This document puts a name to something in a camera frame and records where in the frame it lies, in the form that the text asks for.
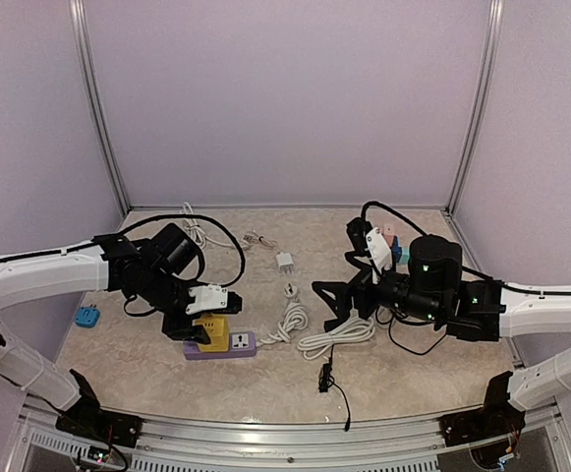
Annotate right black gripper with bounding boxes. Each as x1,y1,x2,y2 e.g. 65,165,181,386
313,250,445,325

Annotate beige thin charging cable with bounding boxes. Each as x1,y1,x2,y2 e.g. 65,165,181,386
242,231,279,250

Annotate purple power strip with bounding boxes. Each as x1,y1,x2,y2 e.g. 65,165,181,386
183,331,257,361

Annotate dark blue cube socket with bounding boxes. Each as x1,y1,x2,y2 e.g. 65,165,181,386
390,237,404,258

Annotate blue plug adapter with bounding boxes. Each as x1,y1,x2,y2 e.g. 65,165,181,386
74,305,100,328

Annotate left aluminium corner post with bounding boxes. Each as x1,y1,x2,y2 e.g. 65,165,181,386
69,0,132,217

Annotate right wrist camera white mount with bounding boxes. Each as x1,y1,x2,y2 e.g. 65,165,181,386
346,216,395,284

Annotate teal plug adapter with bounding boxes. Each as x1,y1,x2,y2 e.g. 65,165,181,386
395,247,410,266

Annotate aluminium corner post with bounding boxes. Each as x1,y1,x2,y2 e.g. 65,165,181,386
445,0,505,219
69,0,132,217

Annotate thin black charging cable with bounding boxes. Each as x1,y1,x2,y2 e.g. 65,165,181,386
386,309,448,356

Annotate pink plug adapter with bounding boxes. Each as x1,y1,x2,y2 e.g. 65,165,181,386
382,224,397,248

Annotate right aluminium corner post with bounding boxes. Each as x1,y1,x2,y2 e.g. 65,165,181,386
445,0,505,219

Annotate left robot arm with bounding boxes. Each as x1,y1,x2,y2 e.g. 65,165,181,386
0,214,243,448

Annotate yellow cube socket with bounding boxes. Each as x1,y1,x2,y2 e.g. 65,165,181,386
194,315,230,353

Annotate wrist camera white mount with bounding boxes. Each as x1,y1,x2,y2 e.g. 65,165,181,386
186,284,243,315
346,216,395,284

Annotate black power adapter with cable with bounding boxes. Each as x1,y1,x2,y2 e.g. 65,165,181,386
317,346,352,432

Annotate aluminium front rail frame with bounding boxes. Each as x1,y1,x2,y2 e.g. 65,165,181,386
4,397,571,471

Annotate white plug adapter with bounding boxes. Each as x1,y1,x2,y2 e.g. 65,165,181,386
275,252,295,274

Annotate white coiled power cords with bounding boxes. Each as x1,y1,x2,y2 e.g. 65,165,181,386
179,201,377,361

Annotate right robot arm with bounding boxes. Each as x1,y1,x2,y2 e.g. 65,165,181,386
312,201,571,446

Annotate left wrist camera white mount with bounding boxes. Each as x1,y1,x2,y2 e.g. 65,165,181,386
186,284,243,315

